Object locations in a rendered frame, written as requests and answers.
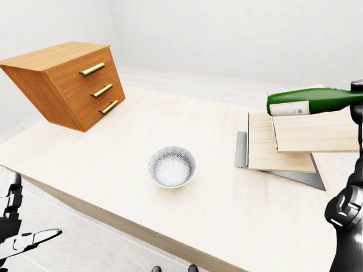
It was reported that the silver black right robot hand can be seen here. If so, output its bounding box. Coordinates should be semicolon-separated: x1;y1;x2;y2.
351;79;363;125

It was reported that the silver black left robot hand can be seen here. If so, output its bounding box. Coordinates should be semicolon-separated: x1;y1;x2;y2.
0;171;63;262

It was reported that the green wine bottle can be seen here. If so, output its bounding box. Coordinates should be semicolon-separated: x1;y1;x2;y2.
266;87;363;117

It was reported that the wooden slat wine rack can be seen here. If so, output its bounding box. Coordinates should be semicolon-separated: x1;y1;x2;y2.
234;84;361;191

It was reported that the small wooden drawer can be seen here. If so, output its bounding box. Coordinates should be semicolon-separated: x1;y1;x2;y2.
71;81;126;133

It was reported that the wooden drawer cabinet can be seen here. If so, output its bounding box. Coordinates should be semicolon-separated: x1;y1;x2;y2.
0;41;126;133

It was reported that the middle-sized wooden drawer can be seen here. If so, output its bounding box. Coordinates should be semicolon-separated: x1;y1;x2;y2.
58;63;121;113

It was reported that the large wooden drawer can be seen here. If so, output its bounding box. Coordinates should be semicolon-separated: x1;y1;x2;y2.
45;46;116;92

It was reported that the patterned grey bowl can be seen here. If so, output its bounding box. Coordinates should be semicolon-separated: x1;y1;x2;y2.
147;146;197;190

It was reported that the long brass drawer handle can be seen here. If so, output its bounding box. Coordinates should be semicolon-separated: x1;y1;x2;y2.
78;62;106;77

